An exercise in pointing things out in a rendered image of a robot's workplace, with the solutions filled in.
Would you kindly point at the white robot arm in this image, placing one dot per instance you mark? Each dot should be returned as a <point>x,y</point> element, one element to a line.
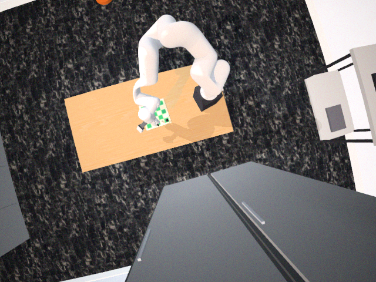
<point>208,72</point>

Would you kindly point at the green and cream chessboard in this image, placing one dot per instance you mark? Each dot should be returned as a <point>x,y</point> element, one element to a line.
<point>161,114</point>

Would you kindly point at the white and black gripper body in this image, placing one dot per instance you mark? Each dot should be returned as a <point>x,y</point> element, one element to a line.
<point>157,122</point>

